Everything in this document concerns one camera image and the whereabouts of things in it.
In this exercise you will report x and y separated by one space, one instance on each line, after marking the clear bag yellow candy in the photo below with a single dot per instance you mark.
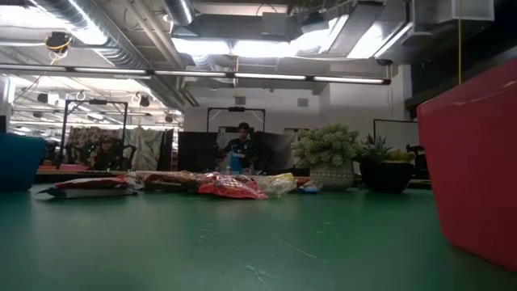
280 186

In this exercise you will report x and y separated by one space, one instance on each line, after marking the bright red candy bag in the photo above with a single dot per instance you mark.
232 189

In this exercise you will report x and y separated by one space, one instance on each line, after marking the blue white candy bar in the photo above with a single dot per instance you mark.
311 188

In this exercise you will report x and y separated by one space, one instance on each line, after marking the red white candy bag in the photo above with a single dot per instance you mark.
89 184

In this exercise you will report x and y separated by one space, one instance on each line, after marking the dark grey panel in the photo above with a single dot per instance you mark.
276 149

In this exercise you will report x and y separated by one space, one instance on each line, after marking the person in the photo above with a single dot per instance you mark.
240 153

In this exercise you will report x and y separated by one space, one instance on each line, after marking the black panel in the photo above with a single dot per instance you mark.
198 151

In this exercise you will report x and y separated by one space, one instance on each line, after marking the bushy pale green plant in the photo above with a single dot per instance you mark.
325 145

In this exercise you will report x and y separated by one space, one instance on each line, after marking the long ceiling light bar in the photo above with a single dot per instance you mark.
266 76

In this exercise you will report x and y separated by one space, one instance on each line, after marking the white patterned plant pot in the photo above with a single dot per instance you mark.
333 177

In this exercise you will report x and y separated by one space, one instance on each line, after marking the white patterned cloth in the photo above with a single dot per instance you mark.
145 147

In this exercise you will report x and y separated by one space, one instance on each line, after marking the green spiky succulent plant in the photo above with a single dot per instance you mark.
373 151

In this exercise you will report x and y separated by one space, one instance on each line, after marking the grey ceiling box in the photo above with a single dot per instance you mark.
274 26

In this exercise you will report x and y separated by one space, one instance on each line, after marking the black round plant pot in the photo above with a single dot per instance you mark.
385 175

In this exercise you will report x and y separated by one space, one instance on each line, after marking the black framed whiteboard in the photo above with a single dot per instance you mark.
396 135

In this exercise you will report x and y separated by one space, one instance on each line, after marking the yellow fruit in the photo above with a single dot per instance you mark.
402 155

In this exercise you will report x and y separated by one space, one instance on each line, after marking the distant black robot arms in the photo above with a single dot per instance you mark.
105 155

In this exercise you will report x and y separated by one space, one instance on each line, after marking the black chair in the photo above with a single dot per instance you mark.
418 161

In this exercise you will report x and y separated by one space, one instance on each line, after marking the floral patterned cloth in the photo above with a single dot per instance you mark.
87 137

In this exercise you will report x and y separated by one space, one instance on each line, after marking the red plastic bin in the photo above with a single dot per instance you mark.
476 161

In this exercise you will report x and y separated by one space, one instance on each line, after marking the blue plastic bin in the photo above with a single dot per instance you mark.
18 161

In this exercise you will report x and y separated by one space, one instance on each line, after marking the white ceiling unit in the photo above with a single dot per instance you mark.
472 10

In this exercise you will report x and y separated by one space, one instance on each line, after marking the wide black frame rig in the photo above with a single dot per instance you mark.
236 108

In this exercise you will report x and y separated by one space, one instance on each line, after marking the square wall vent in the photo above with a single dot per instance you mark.
240 100
303 102

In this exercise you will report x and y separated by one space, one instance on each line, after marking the tall black frame rig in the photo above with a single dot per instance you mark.
124 121

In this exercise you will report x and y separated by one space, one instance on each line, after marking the silver round ceiling duct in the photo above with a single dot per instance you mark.
179 10

